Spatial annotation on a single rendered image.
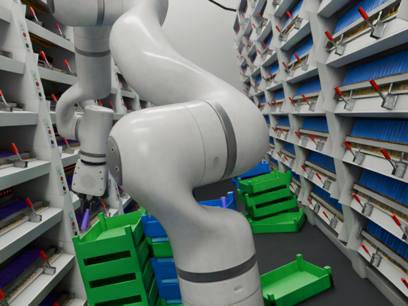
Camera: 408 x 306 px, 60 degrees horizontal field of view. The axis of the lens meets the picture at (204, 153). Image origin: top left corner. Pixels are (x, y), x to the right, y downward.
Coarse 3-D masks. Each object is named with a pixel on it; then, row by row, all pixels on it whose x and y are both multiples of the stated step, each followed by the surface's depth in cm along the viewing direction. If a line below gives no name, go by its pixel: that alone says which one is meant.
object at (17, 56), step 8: (0, 48) 137; (8, 48) 137; (16, 48) 137; (0, 56) 121; (8, 56) 135; (16, 56) 137; (24, 56) 137; (0, 64) 122; (8, 64) 127; (16, 64) 132; (24, 64) 137; (16, 72) 132
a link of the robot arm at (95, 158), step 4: (80, 152) 105; (84, 152) 103; (80, 156) 105; (84, 156) 103; (88, 156) 103; (92, 156) 103; (96, 156) 103; (100, 156) 104; (104, 156) 105; (84, 160) 105; (88, 160) 103; (92, 160) 103; (96, 160) 104; (100, 160) 104; (104, 160) 106
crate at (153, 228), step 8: (232, 192) 134; (208, 200) 139; (216, 200) 138; (232, 200) 132; (232, 208) 131; (144, 216) 127; (152, 216) 135; (144, 224) 127; (152, 224) 126; (160, 224) 125; (144, 232) 128; (152, 232) 127; (160, 232) 126
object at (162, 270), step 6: (156, 258) 129; (156, 264) 129; (162, 264) 128; (168, 264) 127; (174, 264) 126; (156, 270) 129; (162, 270) 128; (168, 270) 127; (174, 270) 127; (156, 276) 130; (162, 276) 129; (168, 276) 128; (174, 276) 127
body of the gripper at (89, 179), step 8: (80, 160) 106; (80, 168) 106; (88, 168) 105; (96, 168) 105; (104, 168) 106; (80, 176) 106; (88, 176) 106; (96, 176) 106; (104, 176) 106; (72, 184) 107; (80, 184) 107; (88, 184) 106; (96, 184) 106; (104, 184) 107; (80, 192) 107; (88, 192) 107; (96, 192) 107
